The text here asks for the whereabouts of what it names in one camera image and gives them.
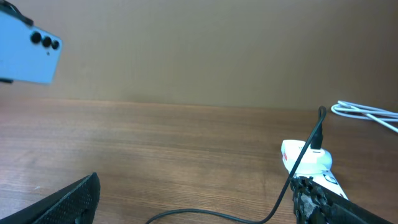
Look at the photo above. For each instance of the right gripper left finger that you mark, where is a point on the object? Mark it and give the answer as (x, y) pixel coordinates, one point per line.
(76, 203)

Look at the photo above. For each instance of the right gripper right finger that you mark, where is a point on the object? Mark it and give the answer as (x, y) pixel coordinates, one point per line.
(315, 204)

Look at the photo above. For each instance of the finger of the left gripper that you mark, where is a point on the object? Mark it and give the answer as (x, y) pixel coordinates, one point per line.
(13, 11)
(8, 81)

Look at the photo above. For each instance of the cyan Galaxy smartphone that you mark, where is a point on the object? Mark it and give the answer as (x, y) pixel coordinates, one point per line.
(28, 53)

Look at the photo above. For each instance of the white USB charger adapter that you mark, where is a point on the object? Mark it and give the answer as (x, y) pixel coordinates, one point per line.
(315, 161)

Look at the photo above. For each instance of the white power strip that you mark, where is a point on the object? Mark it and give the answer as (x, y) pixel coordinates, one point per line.
(290, 150)

